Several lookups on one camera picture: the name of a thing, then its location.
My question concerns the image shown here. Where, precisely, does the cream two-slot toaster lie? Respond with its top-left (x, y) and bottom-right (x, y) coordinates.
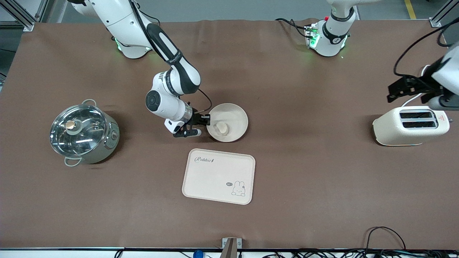
top-left (372, 106), bottom-right (451, 147)

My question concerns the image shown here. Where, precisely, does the glass pot lid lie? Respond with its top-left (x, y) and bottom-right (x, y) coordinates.
top-left (49, 104), bottom-right (108, 157)

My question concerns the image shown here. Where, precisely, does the steel pot with glass lid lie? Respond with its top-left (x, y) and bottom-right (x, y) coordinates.
top-left (50, 99), bottom-right (120, 167)

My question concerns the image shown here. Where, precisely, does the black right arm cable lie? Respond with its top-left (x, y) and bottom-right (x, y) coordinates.
top-left (129, 0), bottom-right (213, 116)

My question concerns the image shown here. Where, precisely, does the looped black floor cable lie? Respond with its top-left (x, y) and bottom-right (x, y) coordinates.
top-left (364, 226), bottom-right (407, 252)

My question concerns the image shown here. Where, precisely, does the white steamed bun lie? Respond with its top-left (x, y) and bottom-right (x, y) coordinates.
top-left (214, 121), bottom-right (230, 136)

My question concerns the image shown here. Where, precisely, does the black left arm base cable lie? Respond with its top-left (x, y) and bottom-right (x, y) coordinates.
top-left (275, 18), bottom-right (309, 38)

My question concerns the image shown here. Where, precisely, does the cream rabbit print tray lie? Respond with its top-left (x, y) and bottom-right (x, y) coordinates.
top-left (181, 148), bottom-right (256, 206)

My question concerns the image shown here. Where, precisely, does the brown table mat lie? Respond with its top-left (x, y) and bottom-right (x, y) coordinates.
top-left (0, 19), bottom-right (459, 250)

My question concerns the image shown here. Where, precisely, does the cream round plate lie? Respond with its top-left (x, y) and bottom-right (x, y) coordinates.
top-left (207, 103), bottom-right (249, 143)

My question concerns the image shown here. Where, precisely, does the grey metal camera bracket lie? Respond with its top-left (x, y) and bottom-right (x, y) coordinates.
top-left (221, 237), bottom-right (242, 258)

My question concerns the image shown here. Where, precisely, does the black cable bundle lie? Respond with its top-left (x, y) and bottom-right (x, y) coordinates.
top-left (261, 249), bottom-right (459, 258)

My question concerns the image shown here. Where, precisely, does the aluminium frame post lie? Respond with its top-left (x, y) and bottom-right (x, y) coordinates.
top-left (430, 0), bottom-right (459, 28)
top-left (0, 0), bottom-right (35, 32)

